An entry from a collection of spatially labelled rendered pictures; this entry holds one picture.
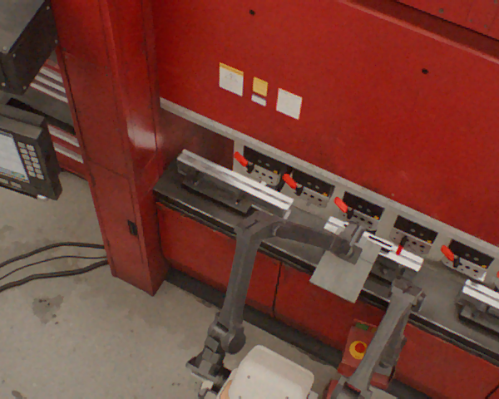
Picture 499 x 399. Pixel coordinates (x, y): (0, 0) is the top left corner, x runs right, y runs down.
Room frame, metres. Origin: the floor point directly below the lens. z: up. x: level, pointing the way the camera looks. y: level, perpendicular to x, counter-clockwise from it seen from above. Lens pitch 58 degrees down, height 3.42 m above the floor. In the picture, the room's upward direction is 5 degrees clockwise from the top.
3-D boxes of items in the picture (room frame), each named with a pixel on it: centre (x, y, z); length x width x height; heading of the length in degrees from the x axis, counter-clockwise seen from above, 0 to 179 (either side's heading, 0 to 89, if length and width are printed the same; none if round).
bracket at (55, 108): (1.69, 0.86, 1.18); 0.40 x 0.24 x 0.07; 66
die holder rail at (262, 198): (1.64, 0.06, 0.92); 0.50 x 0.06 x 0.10; 66
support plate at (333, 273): (1.29, -0.38, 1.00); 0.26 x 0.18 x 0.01; 156
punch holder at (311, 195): (1.51, -0.23, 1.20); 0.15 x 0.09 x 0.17; 66
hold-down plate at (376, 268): (1.35, -0.45, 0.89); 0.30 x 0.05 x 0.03; 66
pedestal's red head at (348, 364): (1.04, -0.51, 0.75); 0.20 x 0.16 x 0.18; 75
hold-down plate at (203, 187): (1.61, 0.13, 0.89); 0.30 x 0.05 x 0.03; 66
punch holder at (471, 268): (1.27, -0.78, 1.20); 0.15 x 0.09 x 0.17; 66
